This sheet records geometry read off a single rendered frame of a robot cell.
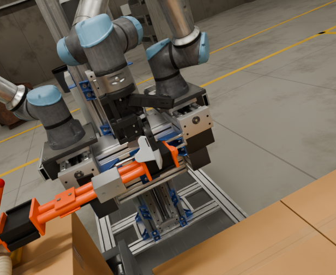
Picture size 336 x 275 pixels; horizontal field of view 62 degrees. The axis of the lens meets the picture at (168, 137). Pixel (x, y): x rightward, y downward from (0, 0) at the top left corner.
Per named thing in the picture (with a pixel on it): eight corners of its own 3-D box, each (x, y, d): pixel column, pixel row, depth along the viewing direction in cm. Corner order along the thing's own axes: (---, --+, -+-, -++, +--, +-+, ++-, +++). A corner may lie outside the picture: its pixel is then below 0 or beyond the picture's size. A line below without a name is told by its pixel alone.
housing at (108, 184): (101, 204, 67) (93, 190, 65) (97, 190, 73) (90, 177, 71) (127, 191, 68) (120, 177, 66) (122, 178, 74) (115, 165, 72)
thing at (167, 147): (149, 181, 68) (142, 165, 66) (142, 168, 75) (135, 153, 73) (179, 166, 70) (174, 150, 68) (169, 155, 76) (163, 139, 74)
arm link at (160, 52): (158, 71, 129) (148, 42, 123) (185, 65, 123) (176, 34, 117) (149, 81, 119) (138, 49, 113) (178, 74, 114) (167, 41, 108)
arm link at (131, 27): (102, 23, 73) (78, 31, 64) (139, 10, 68) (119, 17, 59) (114, 52, 76) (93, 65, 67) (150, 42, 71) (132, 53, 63)
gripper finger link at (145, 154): (143, 177, 67) (126, 142, 67) (165, 166, 68) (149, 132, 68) (144, 178, 64) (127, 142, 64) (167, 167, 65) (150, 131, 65)
